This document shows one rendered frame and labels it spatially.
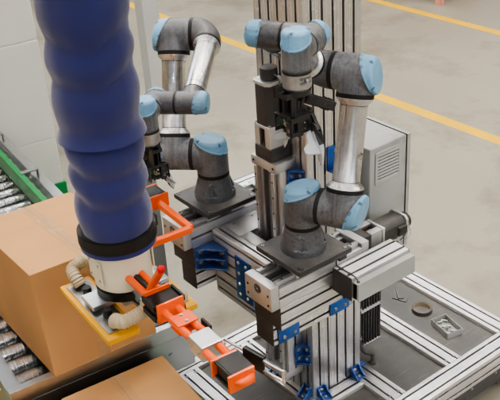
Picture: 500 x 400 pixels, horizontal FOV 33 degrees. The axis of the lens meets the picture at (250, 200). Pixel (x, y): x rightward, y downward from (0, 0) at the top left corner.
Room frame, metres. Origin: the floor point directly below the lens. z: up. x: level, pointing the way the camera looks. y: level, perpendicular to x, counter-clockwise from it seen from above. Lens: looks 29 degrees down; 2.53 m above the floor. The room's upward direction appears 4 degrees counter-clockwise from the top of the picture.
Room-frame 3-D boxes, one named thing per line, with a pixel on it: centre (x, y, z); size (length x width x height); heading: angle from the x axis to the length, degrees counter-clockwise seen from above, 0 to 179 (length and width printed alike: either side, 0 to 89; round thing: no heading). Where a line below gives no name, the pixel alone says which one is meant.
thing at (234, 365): (1.61, 0.07, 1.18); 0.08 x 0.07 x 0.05; 32
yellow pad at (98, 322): (2.06, 0.47, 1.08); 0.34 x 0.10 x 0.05; 32
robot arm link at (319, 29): (2.14, -0.17, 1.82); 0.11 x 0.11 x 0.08; 62
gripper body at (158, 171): (2.49, 0.31, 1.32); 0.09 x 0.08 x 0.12; 32
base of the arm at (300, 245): (2.37, -0.16, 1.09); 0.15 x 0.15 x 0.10
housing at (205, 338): (1.72, 0.14, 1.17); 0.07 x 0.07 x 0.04; 32
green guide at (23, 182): (3.88, 1.11, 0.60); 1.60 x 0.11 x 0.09; 31
